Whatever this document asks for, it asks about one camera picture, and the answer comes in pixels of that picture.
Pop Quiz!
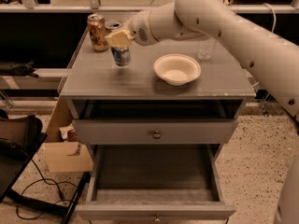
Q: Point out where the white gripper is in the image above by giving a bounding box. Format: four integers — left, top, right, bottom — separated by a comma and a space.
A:
106, 3, 187, 47

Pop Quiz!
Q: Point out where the silver blue redbull can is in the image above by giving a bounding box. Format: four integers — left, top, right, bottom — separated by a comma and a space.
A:
105, 20, 131, 66

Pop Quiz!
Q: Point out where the gold brown soda can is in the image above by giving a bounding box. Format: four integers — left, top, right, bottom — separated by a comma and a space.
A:
87, 13, 108, 52

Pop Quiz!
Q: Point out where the grey drawer cabinet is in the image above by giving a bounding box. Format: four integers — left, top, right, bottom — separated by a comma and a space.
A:
60, 10, 257, 224

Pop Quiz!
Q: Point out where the grey top drawer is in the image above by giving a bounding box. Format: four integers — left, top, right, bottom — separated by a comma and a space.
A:
73, 119, 238, 145

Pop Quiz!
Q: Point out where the grey open middle drawer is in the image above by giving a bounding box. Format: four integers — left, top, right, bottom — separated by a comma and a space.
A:
76, 145, 235, 221

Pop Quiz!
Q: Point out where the white paper bowl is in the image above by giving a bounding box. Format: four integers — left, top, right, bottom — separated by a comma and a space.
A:
153, 54, 201, 86

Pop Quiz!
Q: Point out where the clear plastic water bottle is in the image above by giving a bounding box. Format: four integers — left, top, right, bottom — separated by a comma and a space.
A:
197, 38, 217, 61

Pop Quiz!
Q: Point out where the cardboard box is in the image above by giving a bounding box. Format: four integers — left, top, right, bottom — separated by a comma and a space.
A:
43, 99, 93, 173

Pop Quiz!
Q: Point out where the black chair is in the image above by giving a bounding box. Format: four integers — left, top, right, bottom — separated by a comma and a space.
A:
0, 109, 90, 224

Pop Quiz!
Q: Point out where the metal railing frame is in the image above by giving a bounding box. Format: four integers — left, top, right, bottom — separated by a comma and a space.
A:
0, 0, 299, 117

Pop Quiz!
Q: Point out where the white hanging cable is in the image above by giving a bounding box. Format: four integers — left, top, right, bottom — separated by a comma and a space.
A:
251, 2, 278, 89

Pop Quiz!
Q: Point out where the black floor cable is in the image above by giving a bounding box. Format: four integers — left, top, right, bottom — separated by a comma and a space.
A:
15, 159, 78, 221

